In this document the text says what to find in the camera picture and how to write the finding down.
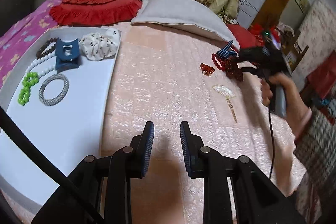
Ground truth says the dark red bead bracelet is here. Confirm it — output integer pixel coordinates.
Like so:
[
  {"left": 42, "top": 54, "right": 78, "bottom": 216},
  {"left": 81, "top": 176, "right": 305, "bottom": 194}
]
[{"left": 211, "top": 52, "right": 244, "bottom": 82}]

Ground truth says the blue striped ribbon hair tie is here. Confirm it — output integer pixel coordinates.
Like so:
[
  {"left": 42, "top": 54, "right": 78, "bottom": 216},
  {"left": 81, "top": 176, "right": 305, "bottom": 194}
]
[{"left": 216, "top": 40, "right": 240, "bottom": 59}]

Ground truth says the orange red bead bracelet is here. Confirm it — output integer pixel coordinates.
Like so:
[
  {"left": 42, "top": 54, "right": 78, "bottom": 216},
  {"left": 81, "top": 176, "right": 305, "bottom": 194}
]
[{"left": 199, "top": 62, "right": 216, "bottom": 77}]

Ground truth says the checkered sleeve forearm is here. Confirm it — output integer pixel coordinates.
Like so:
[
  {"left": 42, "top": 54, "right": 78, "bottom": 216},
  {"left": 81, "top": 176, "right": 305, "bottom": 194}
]
[{"left": 294, "top": 108, "right": 335, "bottom": 223}]

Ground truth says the person's right hand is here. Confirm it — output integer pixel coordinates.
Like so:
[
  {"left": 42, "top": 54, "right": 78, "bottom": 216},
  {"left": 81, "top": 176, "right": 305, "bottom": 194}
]
[{"left": 268, "top": 73, "right": 312, "bottom": 139}]

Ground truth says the white fan hair pin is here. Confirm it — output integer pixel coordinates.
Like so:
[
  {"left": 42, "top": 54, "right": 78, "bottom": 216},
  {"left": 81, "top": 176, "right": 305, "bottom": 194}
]
[{"left": 212, "top": 85, "right": 238, "bottom": 123}]

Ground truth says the pink quilted blanket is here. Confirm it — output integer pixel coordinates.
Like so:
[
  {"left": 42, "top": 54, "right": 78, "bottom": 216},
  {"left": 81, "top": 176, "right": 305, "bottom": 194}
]
[{"left": 98, "top": 23, "right": 305, "bottom": 223}]

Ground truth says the white rectangular tray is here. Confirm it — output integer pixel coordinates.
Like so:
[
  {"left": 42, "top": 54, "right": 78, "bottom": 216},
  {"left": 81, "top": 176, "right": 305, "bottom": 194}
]
[{"left": 1, "top": 27, "right": 116, "bottom": 213}]

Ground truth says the silver mesh bangle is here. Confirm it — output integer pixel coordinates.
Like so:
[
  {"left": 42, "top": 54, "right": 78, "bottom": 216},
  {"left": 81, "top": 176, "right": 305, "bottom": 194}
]
[{"left": 39, "top": 73, "right": 70, "bottom": 106}]

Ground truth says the white pillow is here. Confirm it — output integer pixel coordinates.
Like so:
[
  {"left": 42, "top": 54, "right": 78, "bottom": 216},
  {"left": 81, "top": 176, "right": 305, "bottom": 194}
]
[{"left": 131, "top": 0, "right": 240, "bottom": 50}]

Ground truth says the white patterned scrunchie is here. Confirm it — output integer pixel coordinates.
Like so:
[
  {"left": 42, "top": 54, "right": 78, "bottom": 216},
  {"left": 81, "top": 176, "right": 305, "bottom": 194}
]
[{"left": 79, "top": 28, "right": 120, "bottom": 61}]

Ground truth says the blue plastic hair claw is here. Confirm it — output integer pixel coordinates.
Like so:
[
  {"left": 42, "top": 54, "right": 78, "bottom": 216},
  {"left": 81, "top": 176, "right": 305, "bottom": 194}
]
[{"left": 55, "top": 38, "right": 80, "bottom": 72}]

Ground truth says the red ruffled round cushion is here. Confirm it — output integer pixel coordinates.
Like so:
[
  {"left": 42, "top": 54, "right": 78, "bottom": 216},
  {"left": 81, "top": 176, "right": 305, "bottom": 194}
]
[{"left": 50, "top": 0, "right": 142, "bottom": 27}]

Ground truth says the purple floral bed sheet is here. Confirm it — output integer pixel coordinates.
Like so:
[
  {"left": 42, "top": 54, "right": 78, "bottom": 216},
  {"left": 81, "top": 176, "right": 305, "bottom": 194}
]
[{"left": 0, "top": 0, "right": 62, "bottom": 86}]

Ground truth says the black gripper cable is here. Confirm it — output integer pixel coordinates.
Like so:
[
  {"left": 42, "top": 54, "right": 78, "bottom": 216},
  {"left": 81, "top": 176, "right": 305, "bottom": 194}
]
[{"left": 267, "top": 108, "right": 276, "bottom": 180}]

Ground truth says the green bead bracelet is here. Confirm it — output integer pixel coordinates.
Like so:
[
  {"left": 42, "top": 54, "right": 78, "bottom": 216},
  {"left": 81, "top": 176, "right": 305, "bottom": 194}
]
[{"left": 17, "top": 72, "right": 40, "bottom": 106}]

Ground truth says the white pearl bead necklace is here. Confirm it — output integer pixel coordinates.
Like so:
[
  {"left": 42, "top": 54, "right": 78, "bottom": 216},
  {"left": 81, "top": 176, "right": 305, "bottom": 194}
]
[{"left": 24, "top": 49, "right": 59, "bottom": 78}]

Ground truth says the dark brown bead bracelet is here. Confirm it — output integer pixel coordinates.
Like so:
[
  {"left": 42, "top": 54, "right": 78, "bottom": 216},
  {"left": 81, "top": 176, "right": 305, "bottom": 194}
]
[{"left": 35, "top": 37, "right": 59, "bottom": 60}]

